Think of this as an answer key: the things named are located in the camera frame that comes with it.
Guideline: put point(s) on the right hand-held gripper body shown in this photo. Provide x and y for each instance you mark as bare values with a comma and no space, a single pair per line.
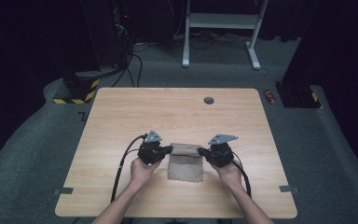
220,154

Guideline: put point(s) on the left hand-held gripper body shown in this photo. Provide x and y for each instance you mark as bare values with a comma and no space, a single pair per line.
150,152

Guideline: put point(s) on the beige cloth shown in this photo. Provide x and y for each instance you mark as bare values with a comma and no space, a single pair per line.
185,165

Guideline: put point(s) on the person's left hand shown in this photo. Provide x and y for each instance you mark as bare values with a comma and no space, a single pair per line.
141,172

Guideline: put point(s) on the person's right hand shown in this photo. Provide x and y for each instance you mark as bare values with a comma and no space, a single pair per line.
230,174

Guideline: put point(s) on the grey round table grommet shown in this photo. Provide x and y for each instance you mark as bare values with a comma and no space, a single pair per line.
209,100

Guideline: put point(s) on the red can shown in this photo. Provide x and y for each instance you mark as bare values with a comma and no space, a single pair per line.
269,96

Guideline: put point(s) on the black floor tape mark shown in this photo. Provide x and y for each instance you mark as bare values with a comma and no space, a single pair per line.
83,117

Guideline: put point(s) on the grey tape strip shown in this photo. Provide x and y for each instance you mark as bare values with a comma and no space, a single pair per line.
288,188
62,191

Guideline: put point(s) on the black yellow striped base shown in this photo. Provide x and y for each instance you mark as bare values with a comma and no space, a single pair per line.
77,90

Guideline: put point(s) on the black base with yellow corner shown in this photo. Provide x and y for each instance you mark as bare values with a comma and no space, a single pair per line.
296,96

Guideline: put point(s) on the dark equipment cabinet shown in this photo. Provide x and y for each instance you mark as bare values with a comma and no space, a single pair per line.
105,34

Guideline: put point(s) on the white metal stand frame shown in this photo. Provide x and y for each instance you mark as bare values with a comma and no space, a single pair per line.
220,21

